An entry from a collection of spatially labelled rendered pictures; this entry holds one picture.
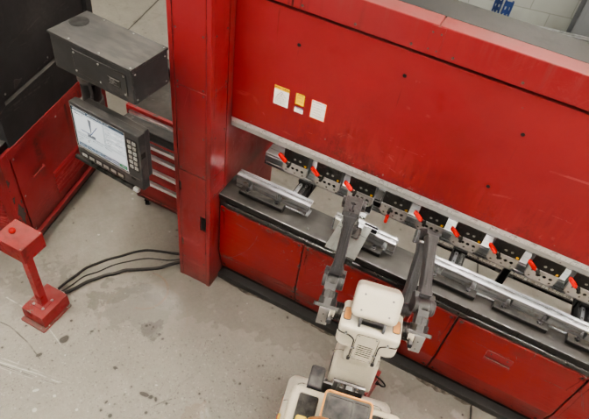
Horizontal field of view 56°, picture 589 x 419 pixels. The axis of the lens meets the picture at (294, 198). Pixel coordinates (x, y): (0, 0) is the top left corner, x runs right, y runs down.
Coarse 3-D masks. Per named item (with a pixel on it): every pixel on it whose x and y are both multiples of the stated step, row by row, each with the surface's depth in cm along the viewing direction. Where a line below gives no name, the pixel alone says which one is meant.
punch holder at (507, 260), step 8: (496, 240) 279; (496, 248) 282; (504, 248) 280; (512, 248) 278; (520, 248) 276; (488, 256) 288; (504, 256) 283; (512, 256) 281; (520, 256) 279; (504, 264) 286; (512, 264) 284
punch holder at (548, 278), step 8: (536, 256) 274; (528, 264) 286; (536, 264) 277; (544, 264) 275; (552, 264) 272; (528, 272) 282; (544, 272) 278; (552, 272) 275; (560, 272) 273; (536, 280) 283; (544, 280) 280; (552, 280) 278
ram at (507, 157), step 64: (256, 0) 257; (256, 64) 281; (320, 64) 263; (384, 64) 247; (448, 64) 234; (320, 128) 287; (384, 128) 269; (448, 128) 253; (512, 128) 238; (576, 128) 225; (448, 192) 275; (512, 192) 258; (576, 192) 243; (576, 256) 264
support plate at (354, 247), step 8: (336, 232) 314; (360, 232) 316; (368, 232) 317; (328, 240) 309; (336, 240) 310; (352, 240) 311; (360, 240) 312; (328, 248) 306; (336, 248) 306; (352, 248) 307; (360, 248) 308; (352, 256) 303
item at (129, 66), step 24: (72, 24) 257; (96, 24) 260; (72, 48) 251; (96, 48) 246; (120, 48) 248; (144, 48) 251; (72, 72) 262; (96, 72) 251; (120, 72) 243; (144, 72) 247; (96, 96) 286; (120, 96) 254; (144, 96) 255
